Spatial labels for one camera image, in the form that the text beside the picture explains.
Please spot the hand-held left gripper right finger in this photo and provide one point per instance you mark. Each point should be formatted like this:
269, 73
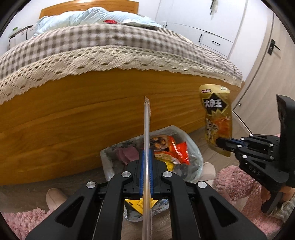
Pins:
151, 175

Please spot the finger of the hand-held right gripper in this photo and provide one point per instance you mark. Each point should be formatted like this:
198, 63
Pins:
224, 140
227, 147

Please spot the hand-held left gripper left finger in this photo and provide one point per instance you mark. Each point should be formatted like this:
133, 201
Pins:
141, 175

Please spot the mauve cloth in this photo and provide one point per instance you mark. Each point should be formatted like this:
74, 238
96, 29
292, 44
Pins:
126, 154

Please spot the gold snack wrapper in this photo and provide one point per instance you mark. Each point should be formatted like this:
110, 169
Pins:
215, 115

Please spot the bin with clear bag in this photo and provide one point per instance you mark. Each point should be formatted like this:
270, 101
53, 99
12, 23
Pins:
191, 152

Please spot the red snack packet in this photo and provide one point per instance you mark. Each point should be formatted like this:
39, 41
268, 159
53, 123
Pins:
177, 150

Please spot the yellow snack wrapper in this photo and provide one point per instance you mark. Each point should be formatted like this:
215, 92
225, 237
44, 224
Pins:
147, 129

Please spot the person's right hand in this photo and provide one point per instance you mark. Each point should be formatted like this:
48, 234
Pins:
289, 191

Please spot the pale pink slipper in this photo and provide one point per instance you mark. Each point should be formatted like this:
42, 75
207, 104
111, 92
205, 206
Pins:
55, 198
209, 170

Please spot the light wooden door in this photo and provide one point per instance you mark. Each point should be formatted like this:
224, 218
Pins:
265, 76

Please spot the white wardrobe drawer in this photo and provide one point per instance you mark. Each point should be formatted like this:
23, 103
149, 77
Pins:
207, 38

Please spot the person's left leg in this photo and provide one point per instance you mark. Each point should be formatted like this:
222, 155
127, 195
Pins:
23, 221

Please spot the white hanging bag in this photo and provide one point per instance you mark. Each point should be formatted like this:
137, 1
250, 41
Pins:
213, 7

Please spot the white wardrobe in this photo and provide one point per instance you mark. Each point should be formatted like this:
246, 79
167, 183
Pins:
184, 11

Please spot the small red wrapper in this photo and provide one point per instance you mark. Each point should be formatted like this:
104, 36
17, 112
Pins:
110, 22

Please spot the light blue duvet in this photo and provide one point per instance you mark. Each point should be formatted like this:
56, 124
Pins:
69, 18

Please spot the wooden bed frame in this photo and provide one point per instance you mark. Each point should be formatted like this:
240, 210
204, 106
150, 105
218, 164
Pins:
69, 115

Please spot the black frame bedside table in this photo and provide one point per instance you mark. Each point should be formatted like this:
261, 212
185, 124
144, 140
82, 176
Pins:
22, 28

